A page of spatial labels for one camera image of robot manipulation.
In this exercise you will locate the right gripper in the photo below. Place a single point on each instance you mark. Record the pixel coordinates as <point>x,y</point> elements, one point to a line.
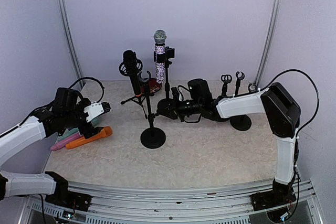
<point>172,112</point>

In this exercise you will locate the black stand of pink microphone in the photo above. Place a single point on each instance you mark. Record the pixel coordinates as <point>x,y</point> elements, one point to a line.
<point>226,80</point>

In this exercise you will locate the black stand of rhinestone microphone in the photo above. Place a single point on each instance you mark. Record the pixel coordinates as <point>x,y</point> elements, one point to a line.
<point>169,54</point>

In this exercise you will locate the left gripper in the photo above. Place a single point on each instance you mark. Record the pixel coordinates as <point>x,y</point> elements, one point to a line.
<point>85,130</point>

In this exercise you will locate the pink microphone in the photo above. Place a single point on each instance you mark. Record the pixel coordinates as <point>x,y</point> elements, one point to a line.
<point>61,145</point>

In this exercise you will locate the front aluminium rail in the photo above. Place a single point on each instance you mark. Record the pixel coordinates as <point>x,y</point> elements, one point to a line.
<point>226,204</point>

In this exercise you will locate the black stand of purple microphone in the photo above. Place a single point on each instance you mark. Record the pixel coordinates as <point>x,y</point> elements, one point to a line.
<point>239,77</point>

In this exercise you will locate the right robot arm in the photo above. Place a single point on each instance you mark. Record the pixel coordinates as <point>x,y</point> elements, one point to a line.
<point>283,115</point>

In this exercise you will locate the right aluminium frame post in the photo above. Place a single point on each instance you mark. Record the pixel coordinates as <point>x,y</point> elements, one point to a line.
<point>268,41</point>

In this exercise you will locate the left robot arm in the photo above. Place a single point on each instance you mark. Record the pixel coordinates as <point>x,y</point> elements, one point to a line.
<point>69,109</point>

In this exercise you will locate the rhinestone silver microphone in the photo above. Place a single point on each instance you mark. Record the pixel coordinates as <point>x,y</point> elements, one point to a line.
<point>159,55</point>

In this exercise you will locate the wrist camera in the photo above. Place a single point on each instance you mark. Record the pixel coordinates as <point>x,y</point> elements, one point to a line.
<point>177,95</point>
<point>96,109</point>

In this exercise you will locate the black tripod shock-mount stand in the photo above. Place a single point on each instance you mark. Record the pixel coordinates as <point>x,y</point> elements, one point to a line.
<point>131,69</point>

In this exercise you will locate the black stand of teal microphone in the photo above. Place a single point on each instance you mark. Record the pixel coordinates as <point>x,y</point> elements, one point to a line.
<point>241,122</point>

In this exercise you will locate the teal microphone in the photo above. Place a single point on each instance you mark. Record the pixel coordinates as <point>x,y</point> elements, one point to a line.
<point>94,122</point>

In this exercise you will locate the red floral plate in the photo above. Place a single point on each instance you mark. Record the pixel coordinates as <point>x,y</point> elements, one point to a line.
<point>153,85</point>

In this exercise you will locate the black stand of orange microphone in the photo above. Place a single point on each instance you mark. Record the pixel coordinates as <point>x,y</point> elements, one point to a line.
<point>152,137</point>

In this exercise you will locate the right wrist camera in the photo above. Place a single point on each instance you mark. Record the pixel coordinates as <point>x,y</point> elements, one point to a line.
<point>177,95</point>

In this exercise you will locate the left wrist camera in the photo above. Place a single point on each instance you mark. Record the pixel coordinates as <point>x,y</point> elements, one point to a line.
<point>96,109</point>

